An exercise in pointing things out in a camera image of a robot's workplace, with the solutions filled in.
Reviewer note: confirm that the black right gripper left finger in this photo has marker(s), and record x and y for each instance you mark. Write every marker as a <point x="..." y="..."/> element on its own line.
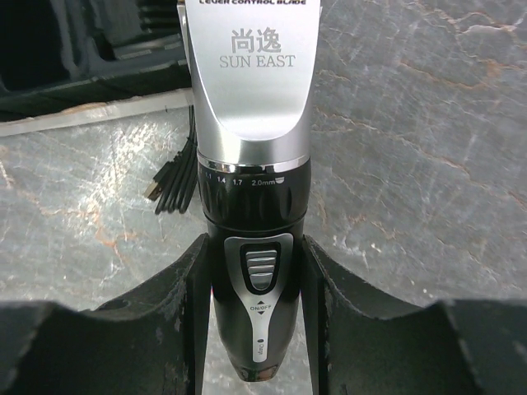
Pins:
<point x="149" y="340"/>

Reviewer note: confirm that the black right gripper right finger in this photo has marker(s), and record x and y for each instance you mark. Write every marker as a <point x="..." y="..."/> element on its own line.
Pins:
<point x="361" y="340"/>

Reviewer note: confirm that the silver black hair clipper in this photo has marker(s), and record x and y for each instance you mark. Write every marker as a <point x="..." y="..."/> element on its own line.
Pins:
<point x="252" y="67"/>

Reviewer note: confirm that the white box with black tray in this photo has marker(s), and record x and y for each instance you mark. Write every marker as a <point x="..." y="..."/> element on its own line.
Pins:
<point x="69" y="63"/>

